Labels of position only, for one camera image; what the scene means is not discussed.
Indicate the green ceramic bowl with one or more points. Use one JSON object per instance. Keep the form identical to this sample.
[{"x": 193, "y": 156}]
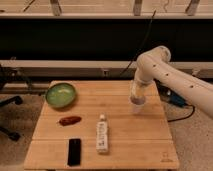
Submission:
[{"x": 60, "y": 95}]

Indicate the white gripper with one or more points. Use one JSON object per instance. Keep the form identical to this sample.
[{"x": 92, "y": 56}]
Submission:
[{"x": 137, "y": 97}]

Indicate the blue floor device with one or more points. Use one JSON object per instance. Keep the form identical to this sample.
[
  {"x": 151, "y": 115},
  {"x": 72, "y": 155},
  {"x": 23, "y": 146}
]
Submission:
[{"x": 171, "y": 97}]

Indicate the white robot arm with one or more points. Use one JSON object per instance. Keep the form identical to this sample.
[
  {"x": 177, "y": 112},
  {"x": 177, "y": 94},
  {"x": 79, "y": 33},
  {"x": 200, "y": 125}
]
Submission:
[{"x": 153, "y": 64}]

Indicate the black rectangular phone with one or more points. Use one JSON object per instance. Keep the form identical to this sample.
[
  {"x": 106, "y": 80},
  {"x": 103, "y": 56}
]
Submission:
[{"x": 74, "y": 152}]

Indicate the wooden table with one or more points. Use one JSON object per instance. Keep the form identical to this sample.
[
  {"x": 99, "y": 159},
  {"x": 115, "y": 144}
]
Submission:
[{"x": 136, "y": 141}]

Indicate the white tube bottle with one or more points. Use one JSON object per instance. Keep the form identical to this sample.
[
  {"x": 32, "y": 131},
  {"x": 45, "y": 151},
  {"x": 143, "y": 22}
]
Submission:
[{"x": 102, "y": 146}]

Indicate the red-brown sausage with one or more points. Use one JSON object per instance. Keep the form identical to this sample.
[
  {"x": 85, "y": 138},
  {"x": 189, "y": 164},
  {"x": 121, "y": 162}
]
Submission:
[{"x": 65, "y": 121}]

